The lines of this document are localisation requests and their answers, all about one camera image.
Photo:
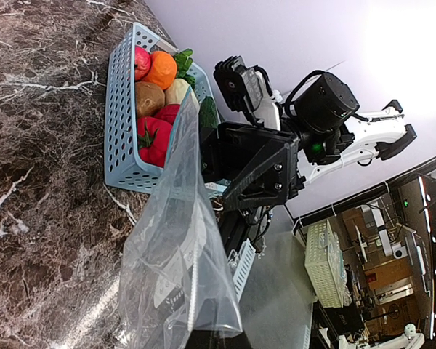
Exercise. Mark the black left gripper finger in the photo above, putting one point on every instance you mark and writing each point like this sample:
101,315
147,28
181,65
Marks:
202,339

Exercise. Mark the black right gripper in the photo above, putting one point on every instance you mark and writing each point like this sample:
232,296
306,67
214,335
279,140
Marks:
260,164

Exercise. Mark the clear zip top bag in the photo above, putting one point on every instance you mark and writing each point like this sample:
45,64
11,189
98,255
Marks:
175,277

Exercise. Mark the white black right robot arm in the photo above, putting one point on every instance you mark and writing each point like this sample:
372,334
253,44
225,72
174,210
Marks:
323,112

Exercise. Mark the green cucumber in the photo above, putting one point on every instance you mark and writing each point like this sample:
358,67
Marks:
208,116

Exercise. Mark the dark red round fruit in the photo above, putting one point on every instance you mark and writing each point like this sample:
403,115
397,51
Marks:
168,113

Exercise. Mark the red tomato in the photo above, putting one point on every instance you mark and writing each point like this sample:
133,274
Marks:
153,140

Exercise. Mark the white radish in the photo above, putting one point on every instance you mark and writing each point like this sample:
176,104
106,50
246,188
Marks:
176,93

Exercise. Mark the brown potato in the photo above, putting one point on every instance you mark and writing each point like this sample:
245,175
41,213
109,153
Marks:
149,99

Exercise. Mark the cream perforated basket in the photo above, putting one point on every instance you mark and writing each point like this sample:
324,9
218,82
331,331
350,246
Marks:
325,266

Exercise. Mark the light blue plastic basket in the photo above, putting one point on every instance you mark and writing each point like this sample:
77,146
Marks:
123,166

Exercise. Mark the green leafy vegetable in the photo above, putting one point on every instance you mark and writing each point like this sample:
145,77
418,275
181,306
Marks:
184,62

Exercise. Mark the orange fruit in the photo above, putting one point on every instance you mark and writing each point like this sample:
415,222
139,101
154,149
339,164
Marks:
163,70

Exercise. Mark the pink red apple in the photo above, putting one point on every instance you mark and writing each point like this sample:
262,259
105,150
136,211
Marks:
142,63

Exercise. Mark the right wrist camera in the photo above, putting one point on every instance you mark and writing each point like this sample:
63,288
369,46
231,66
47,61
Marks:
247,90

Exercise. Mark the white slotted cable duct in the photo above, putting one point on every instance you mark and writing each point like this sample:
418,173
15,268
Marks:
240,264

